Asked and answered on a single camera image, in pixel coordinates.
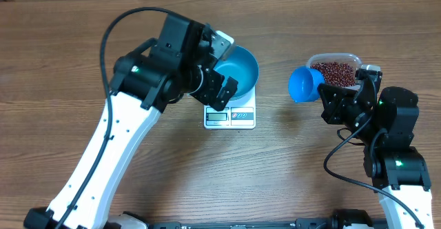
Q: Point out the red beans in container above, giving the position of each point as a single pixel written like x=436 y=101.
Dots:
x=336 y=74

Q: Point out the clear plastic bean container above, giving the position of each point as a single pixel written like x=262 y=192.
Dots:
x=349 y=58

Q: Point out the white kitchen scale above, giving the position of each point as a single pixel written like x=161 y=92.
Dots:
x=238 y=114

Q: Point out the blue measuring scoop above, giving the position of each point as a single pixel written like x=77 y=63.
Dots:
x=303 y=84

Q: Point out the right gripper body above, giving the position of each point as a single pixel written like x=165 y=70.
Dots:
x=341 y=114

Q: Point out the teal bowl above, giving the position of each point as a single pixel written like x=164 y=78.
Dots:
x=242 y=66

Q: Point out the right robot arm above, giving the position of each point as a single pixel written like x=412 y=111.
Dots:
x=384 y=122

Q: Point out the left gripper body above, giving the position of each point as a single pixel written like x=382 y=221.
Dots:
x=208 y=88

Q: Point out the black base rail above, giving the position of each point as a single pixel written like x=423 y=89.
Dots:
x=343 y=218

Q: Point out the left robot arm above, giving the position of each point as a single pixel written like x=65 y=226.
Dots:
x=146 y=80

